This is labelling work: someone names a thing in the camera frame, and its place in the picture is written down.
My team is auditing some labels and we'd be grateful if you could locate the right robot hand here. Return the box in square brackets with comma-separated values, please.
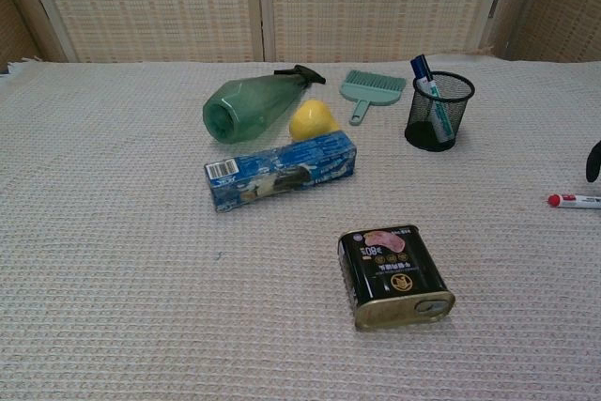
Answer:
[585, 139, 601, 184]

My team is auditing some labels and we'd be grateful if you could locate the red capped marker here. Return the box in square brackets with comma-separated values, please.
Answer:
[547, 193, 601, 210]

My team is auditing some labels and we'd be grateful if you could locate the black capped marker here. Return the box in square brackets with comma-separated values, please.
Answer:
[409, 58, 455, 142]

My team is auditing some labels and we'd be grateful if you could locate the black mesh pen holder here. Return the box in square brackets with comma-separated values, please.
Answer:
[404, 70, 476, 152]

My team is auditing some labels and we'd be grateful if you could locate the woven bamboo screen panel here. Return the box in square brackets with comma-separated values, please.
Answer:
[256, 0, 506, 64]
[485, 0, 601, 64]
[0, 0, 69, 72]
[18, 0, 264, 64]

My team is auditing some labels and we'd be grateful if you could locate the blue capped marker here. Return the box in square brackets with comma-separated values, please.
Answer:
[419, 54, 439, 92]

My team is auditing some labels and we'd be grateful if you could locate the black luncheon meat can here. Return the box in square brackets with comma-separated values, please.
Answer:
[337, 224, 456, 332]

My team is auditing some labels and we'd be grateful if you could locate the mint green hand brush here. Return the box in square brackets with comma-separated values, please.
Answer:
[340, 69, 408, 127]

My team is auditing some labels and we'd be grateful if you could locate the yellow lemon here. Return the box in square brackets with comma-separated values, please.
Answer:
[288, 99, 342, 143]

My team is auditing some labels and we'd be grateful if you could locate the blue printed carton box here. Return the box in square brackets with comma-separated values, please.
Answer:
[204, 131, 358, 213]

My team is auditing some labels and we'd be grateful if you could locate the green plastic spray bottle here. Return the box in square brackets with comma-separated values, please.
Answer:
[202, 64, 327, 144]

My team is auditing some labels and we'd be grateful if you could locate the beige woven tablecloth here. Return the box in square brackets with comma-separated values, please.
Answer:
[0, 54, 601, 401]

